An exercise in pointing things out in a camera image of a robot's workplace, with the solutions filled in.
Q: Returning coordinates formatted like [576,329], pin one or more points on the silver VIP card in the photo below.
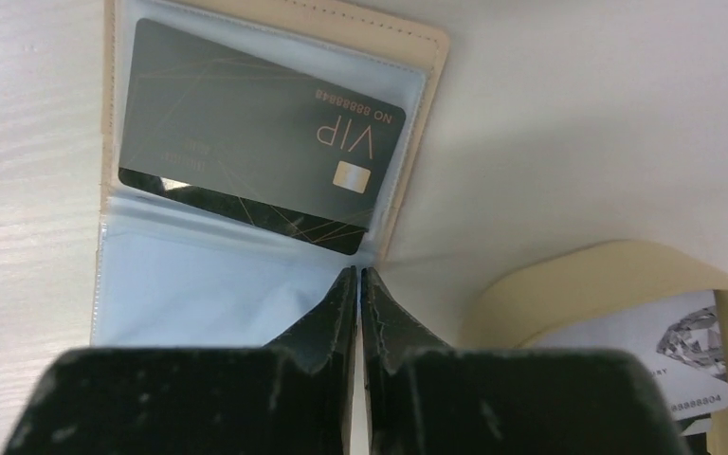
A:
[677,338]

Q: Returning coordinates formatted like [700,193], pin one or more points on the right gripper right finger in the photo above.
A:
[392,337]

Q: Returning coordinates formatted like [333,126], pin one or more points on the beige oval tray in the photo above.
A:
[526,305]

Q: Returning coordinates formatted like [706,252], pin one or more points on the black VIP card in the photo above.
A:
[218,129]

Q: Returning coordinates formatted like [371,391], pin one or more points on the beige card holder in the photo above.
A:
[169,274]

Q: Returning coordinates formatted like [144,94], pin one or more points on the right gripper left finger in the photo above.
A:
[311,400]

